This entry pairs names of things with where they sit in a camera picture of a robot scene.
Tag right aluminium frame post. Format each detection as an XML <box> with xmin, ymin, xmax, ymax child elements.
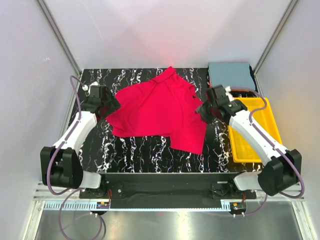
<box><xmin>253</xmin><ymin>0</ymin><xmax>301</xmax><ymax>75</ymax></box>

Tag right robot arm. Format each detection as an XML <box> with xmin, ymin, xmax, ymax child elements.
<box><xmin>196</xmin><ymin>85</ymin><xmax>305</xmax><ymax>199</ymax></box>

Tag aluminium frame post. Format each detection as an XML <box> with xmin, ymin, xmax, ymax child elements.
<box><xmin>35</xmin><ymin>0</ymin><xmax>82</xmax><ymax>76</ymax></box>
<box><xmin>253</xmin><ymin>0</ymin><xmax>301</xmax><ymax>75</ymax></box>

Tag folded grey-blue shirt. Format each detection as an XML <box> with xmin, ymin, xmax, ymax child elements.
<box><xmin>208</xmin><ymin>62</ymin><xmax>247</xmax><ymax>88</ymax></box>

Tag yellow plastic bin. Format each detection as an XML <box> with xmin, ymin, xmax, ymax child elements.
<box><xmin>228</xmin><ymin>97</ymin><xmax>287</xmax><ymax>166</ymax></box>

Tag folded dark navy shirt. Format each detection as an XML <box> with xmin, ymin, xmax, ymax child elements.
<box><xmin>244</xmin><ymin>62</ymin><xmax>258</xmax><ymax>92</ymax></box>

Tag red polo shirt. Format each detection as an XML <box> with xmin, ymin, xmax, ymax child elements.
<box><xmin>106</xmin><ymin>67</ymin><xmax>207</xmax><ymax>155</ymax></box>

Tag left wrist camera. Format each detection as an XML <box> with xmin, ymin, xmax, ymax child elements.
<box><xmin>82</xmin><ymin>84</ymin><xmax>93</xmax><ymax>96</ymax></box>

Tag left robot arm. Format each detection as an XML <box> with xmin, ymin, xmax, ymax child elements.
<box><xmin>40</xmin><ymin>85</ymin><xmax>121</xmax><ymax>192</ymax></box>

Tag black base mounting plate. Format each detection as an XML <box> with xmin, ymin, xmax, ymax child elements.
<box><xmin>79</xmin><ymin>173</ymin><xmax>257</xmax><ymax>208</ymax></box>

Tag slotted cable duct rail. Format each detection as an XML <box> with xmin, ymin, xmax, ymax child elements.
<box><xmin>44</xmin><ymin>200</ymin><xmax>231</xmax><ymax>213</ymax></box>

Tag left aluminium frame post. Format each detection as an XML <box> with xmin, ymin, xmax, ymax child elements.
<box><xmin>35</xmin><ymin>0</ymin><xmax>82</xmax><ymax>76</ymax></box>

